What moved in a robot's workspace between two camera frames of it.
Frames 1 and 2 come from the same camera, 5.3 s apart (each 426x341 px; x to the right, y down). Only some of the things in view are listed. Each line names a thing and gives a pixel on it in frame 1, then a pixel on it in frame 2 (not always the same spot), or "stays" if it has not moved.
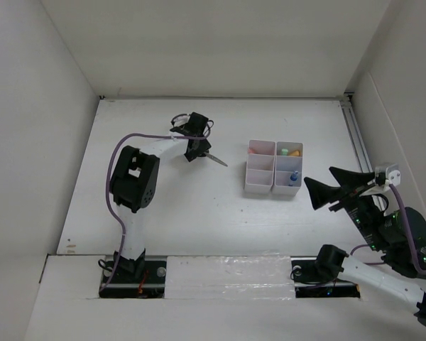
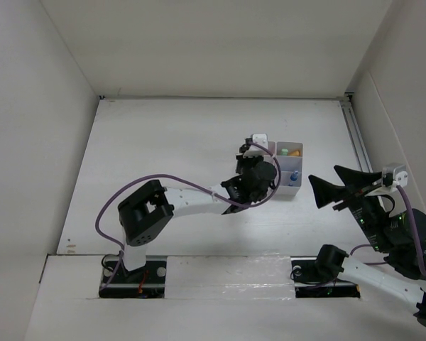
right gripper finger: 349,180 stays
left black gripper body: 192,155 to 243,163
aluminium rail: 356,135 stays
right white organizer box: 287,169 stays
